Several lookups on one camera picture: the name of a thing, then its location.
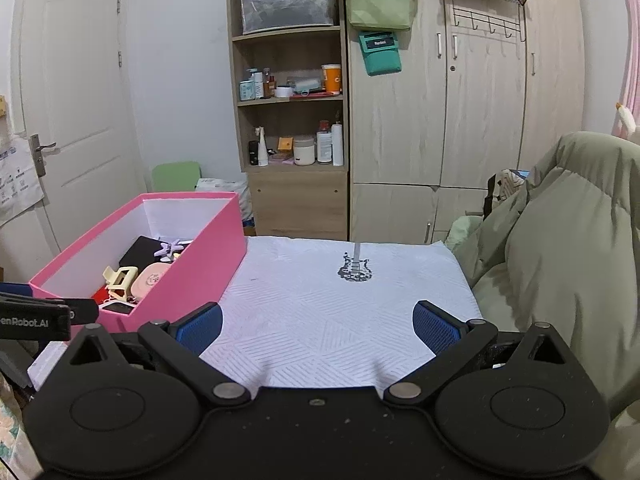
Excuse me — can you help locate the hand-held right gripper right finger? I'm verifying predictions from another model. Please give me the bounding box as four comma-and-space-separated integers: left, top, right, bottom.
382, 300, 571, 407

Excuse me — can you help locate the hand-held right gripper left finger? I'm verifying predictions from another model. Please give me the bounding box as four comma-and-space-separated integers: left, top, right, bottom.
67, 302, 251, 407

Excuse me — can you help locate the beige claw hair clip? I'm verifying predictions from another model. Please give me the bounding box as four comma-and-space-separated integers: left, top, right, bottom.
102, 266, 140, 306

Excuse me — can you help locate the pink round compact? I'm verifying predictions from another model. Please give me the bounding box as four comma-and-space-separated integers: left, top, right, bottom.
131, 261, 176, 306

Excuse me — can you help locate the pink storage box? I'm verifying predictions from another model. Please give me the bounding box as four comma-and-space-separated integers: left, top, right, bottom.
28, 191, 248, 333

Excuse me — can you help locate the purple hair clip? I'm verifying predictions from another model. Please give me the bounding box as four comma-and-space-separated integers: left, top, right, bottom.
152, 240, 193, 263

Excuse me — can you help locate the black flat case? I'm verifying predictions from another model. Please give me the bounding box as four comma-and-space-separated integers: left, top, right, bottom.
118, 236, 173, 271

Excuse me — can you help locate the white printed tote bag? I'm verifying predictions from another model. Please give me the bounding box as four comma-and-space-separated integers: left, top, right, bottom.
0, 132, 43, 228

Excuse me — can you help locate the colourful printed blanket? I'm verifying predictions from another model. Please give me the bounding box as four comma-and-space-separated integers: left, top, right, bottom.
0, 375, 31, 480

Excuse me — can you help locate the white patterned tablecloth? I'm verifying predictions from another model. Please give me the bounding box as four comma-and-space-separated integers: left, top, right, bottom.
27, 237, 486, 396

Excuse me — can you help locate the white plastic bag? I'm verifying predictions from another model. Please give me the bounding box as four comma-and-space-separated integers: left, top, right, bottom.
195, 177, 253, 236

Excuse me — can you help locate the green puffer jacket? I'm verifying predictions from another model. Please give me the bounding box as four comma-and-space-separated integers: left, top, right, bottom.
445, 131, 640, 421

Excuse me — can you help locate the wooden bookshelf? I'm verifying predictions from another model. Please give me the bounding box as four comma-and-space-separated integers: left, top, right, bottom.
226, 0, 351, 242

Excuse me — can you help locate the white jar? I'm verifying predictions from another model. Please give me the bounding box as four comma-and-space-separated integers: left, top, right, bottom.
293, 136, 316, 166

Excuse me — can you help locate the red capped can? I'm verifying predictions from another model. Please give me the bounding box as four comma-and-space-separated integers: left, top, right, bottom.
316, 120, 333, 165

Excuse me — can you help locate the wooden wardrobe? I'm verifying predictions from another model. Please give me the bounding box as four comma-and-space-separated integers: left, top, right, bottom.
342, 0, 588, 246

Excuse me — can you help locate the white door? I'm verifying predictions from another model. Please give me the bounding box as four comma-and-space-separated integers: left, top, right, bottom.
12, 0, 148, 281

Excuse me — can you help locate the clear plastic pouch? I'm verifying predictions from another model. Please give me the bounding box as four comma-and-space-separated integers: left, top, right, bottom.
286, 76, 322, 95

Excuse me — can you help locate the orange cup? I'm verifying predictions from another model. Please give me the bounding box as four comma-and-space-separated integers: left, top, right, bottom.
321, 64, 343, 96

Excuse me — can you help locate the teal hanging organizer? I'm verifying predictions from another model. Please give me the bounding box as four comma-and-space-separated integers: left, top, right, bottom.
358, 30, 403, 77

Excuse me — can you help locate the white plush toy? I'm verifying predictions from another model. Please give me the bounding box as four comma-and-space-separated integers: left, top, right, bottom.
614, 102, 640, 143

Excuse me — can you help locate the metal hook rack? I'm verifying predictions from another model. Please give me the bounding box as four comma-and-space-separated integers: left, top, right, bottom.
452, 0, 528, 41

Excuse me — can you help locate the green hanging pouch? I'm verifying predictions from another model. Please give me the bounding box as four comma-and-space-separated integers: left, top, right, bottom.
345, 0, 417, 31

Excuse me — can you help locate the clear storage bin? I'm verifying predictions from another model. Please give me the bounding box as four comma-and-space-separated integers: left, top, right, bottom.
241, 0, 336, 36

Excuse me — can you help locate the pink curtain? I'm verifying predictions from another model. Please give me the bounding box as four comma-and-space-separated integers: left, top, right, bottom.
620, 0, 640, 111

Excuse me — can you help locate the metal door handle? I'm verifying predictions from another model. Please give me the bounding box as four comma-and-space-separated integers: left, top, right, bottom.
28, 134, 58, 178

